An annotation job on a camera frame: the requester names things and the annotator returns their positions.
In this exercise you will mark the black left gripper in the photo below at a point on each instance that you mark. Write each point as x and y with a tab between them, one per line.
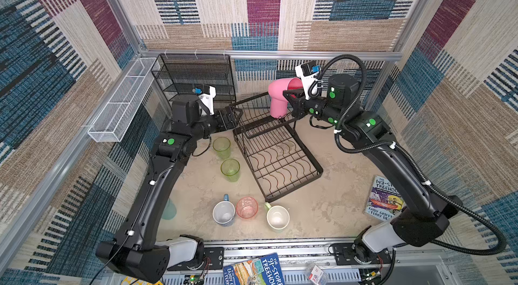
232	122

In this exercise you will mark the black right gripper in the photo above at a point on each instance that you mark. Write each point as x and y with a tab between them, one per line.
297	102

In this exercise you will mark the pink plastic cup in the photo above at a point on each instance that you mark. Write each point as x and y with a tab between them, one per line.
279	103

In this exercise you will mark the light green ceramic mug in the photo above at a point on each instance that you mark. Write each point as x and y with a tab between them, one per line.
278	217

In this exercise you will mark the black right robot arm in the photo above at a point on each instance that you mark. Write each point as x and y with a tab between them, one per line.
426	213

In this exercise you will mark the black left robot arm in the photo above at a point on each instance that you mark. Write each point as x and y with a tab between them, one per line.
134	250

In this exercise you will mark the teal cup behind arm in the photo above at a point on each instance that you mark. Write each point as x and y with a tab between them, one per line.
170	211

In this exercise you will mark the black two-tier dish rack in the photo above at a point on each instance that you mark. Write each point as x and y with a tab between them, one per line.
279	160

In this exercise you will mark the green glass cup far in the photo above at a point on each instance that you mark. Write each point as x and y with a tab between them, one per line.
222	147

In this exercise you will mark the green glass cup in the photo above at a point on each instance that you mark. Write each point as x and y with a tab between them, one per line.
230	168
222	147

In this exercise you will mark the green glass cup near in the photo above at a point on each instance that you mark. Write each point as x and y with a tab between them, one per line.
230	168

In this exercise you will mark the black mesh shelf unit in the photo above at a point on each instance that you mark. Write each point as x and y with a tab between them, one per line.
179	74

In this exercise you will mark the pink translucent glass cup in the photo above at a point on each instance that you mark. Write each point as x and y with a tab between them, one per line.
247	207

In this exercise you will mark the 143-storey treehouse book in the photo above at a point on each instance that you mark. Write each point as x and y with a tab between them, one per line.
384	201

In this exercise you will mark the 91-storey treehouse book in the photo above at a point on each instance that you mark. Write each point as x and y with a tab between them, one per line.
265	270

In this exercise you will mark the small clear plastic box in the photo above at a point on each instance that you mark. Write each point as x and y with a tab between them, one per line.
315	274

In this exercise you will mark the yellow patterned card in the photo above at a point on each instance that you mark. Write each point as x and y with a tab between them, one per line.
134	281

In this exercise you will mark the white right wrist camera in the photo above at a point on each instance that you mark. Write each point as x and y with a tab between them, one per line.
308	74

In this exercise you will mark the white blue-handled mug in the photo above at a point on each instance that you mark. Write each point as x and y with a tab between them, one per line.
224	212

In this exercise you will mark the white wire mesh basket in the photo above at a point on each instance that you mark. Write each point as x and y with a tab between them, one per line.
118	113

